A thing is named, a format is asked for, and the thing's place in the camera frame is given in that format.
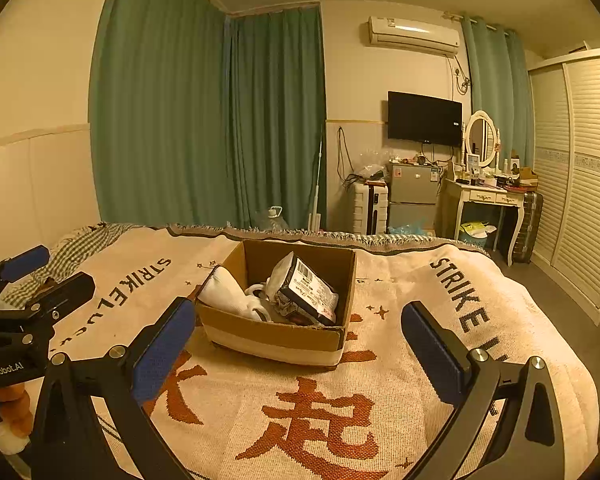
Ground white knotted sock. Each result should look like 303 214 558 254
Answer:
245 282 281 322

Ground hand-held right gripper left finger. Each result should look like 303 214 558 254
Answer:
30 296 198 480

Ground person's left hand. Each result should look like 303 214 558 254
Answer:
0 384 34 437

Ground blue plastic bag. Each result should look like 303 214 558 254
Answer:
387 220 436 236

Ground white black suitcase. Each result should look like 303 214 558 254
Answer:
352 182 390 235

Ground grey small fridge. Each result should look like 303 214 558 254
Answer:
387 161 440 236

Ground black wall television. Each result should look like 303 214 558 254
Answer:
387 91 463 147

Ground checkered bed sheet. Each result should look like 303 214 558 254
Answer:
0 223 131 306

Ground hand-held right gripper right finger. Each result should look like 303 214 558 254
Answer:
401 301 566 480

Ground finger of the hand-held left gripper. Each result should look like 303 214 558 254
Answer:
10 271 97 328
0 244 51 311

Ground white cloth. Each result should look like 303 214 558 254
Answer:
198 265 261 318

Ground white vanity table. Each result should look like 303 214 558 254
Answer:
442 177 526 261

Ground clear plastic water jug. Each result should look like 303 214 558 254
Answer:
260 206 291 232

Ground brown cardboard box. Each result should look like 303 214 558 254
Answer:
195 239 357 367

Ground oval vanity mirror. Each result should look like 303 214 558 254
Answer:
464 111 497 168

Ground wide green curtain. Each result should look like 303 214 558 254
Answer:
89 0 231 228

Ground white air conditioner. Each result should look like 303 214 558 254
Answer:
369 16 461 56

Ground narrow green curtain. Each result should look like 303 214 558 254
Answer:
462 15 536 171

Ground air conditioner power cable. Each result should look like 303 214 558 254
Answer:
450 55 473 96

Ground black wall cables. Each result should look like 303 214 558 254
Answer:
336 126 356 186

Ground dark tissue packet white label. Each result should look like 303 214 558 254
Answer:
267 252 340 326

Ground dark suitcase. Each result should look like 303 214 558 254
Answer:
510 190 544 264

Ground printed beige blanket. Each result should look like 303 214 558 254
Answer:
45 222 600 480

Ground yellow green bag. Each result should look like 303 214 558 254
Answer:
457 221 498 248

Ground white louvred wardrobe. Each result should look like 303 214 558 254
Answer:
527 47 600 323

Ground clear plastic bag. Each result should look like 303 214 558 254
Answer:
355 150 388 181

